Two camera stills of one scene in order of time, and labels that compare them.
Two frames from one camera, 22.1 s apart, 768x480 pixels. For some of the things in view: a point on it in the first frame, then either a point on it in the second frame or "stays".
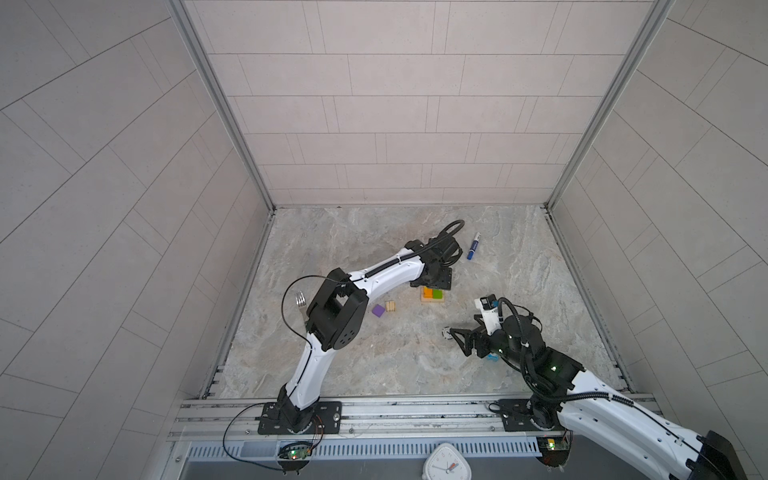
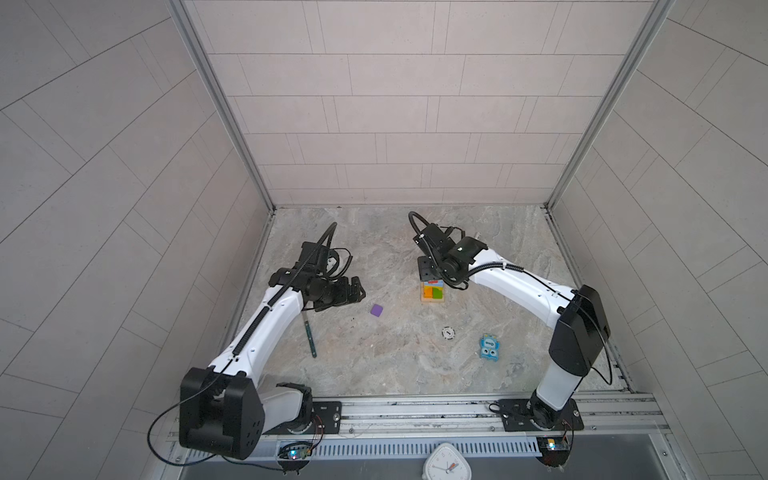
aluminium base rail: [378, 416] stays
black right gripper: [480, 337] → [423, 274]
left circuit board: [295, 452] stays
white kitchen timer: [446, 463] stays
